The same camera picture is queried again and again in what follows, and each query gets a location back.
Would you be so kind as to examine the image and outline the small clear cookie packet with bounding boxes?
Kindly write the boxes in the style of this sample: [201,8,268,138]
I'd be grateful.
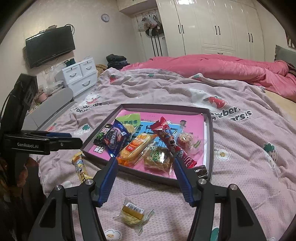
[112,198,154,235]

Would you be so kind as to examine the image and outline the pink blue workbook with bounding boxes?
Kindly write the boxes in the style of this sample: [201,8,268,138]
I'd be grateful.
[87,109,208,179]

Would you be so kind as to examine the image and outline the black clothes pile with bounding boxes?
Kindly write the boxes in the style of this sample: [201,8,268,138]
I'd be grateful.
[106,54,129,70]

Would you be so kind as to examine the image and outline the red ball candy bag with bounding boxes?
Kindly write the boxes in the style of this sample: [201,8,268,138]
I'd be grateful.
[177,132,201,155]

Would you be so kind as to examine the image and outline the wall television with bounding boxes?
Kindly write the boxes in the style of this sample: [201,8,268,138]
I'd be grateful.
[25,26,75,68]

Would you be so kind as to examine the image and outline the yellow panda snack bar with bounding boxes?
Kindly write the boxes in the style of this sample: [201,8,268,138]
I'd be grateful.
[71,152,93,183]

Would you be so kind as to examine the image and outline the light green snack bag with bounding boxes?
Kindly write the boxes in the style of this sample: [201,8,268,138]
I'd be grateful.
[115,113,140,137]

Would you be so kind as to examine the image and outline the white drawer cabinet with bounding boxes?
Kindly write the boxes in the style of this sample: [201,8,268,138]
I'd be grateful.
[55,58,98,97]

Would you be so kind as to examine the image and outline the red cartoon snack bar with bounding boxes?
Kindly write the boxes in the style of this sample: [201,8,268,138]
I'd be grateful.
[150,116,197,169]

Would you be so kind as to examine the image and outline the pink quilt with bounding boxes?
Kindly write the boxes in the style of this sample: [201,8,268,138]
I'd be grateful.
[122,54,295,102]

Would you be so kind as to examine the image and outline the tree wall painting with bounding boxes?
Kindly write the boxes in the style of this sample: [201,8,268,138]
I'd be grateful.
[285,31,296,49]

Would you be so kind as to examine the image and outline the blue oreo packet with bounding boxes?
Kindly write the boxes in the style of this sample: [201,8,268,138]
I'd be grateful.
[103,120,130,157]

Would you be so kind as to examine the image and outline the clear green pastry packet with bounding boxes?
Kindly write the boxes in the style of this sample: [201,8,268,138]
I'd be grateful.
[144,146,173,176]

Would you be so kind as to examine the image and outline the round wall clock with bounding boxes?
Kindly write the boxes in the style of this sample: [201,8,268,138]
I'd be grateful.
[101,14,110,23]

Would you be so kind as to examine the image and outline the grey headboard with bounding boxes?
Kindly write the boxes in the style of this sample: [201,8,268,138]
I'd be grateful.
[274,45,295,63]

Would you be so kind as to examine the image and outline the hanging bags on hooks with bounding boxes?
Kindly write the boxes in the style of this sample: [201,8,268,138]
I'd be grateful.
[137,15,164,37]

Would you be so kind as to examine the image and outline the dark green pea snack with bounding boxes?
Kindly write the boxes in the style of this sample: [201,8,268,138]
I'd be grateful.
[93,123,112,146]

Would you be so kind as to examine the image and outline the person left hand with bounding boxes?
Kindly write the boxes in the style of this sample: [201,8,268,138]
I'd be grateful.
[1,157,39,203]

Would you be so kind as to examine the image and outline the dark candy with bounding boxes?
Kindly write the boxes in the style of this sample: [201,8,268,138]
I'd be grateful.
[193,165,208,180]

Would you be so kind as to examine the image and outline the orange cake packet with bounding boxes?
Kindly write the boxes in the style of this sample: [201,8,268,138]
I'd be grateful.
[116,133,157,167]

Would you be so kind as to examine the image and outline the cream wardrobe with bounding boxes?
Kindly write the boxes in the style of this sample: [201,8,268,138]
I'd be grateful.
[117,1,264,61]

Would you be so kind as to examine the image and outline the dark shallow box tray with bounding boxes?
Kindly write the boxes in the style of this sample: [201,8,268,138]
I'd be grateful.
[81,103,215,187]

